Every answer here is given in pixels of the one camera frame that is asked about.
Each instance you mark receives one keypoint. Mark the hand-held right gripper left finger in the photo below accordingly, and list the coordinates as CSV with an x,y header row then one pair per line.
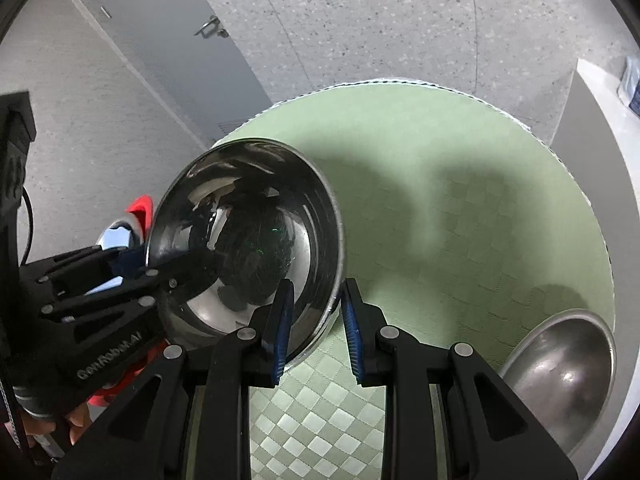
x,y
281,332

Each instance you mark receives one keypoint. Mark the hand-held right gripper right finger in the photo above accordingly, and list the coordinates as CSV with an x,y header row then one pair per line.
x,y
351,335

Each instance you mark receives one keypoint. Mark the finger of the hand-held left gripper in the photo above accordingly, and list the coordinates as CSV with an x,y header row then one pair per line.
x,y
125,261
180,275

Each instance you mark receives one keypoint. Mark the large shiny steel bowl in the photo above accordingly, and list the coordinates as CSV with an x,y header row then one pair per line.
x,y
250,230

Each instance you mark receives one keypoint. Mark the person's left hand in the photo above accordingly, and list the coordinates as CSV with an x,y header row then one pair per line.
x,y
75,422

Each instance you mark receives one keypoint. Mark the red and white shoe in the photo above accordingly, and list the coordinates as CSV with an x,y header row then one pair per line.
x,y
115,390
132,225

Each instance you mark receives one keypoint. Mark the green checkered table mat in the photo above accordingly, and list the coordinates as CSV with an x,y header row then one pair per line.
x,y
450,200

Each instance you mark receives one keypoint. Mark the matte steel bowl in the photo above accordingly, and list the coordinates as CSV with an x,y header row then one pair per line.
x,y
560,385

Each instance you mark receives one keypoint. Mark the grey cabinet door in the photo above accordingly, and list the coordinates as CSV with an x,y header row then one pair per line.
x,y
165,25

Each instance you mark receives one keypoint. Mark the clear plastic packet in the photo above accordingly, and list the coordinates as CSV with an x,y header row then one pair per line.
x,y
631,85

